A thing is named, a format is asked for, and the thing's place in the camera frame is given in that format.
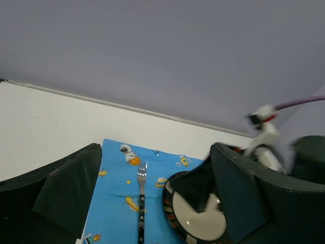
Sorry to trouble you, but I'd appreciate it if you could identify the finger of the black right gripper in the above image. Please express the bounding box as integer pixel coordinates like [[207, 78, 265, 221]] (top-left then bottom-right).
[[172, 157, 218, 213]]

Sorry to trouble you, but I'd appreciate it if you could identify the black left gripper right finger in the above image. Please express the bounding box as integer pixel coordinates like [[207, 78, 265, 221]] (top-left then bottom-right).
[[210, 143, 324, 243]]

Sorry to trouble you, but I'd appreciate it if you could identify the black rimmed dinner plate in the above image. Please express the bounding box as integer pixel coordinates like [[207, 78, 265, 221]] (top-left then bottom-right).
[[162, 171, 231, 243]]

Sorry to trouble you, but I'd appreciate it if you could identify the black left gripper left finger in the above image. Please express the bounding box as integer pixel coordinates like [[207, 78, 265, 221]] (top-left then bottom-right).
[[1, 143, 102, 243]]

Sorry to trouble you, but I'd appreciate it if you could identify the steel fork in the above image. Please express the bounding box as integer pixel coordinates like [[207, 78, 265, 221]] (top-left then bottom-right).
[[137, 161, 148, 244]]

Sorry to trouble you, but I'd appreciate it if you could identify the blue space-print cloth placemat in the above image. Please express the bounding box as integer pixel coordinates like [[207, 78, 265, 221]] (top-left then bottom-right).
[[82, 139, 201, 243]]

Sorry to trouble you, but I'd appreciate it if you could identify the white table edge rail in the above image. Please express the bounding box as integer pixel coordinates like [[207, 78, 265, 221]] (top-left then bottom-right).
[[1, 78, 252, 138]]

